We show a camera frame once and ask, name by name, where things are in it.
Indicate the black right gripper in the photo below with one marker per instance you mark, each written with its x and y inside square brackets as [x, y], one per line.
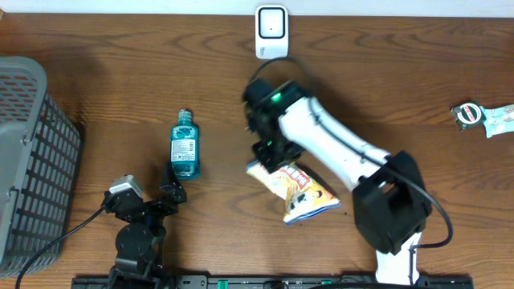
[270, 163]

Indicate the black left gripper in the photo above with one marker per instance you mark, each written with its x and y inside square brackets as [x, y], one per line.
[173, 193]

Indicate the teal mouthwash bottle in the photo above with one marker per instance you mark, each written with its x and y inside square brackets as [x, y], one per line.
[184, 150]

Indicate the yellow chips bag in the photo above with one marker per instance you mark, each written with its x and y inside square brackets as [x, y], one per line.
[303, 196]

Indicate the dark green round-logo packet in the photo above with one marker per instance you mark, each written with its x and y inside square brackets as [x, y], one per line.
[468, 115]

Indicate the mint green wipes packet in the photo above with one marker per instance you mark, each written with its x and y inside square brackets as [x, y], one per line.
[498, 120]

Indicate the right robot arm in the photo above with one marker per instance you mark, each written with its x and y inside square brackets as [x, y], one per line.
[389, 199]

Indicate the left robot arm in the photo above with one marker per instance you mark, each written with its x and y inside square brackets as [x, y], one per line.
[139, 244]

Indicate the white barcode scanner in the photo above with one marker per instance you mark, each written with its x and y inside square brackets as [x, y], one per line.
[271, 31]

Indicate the grey plastic shopping basket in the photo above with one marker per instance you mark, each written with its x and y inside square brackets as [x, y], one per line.
[40, 158]

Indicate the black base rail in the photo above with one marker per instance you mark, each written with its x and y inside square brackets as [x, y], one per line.
[204, 282]

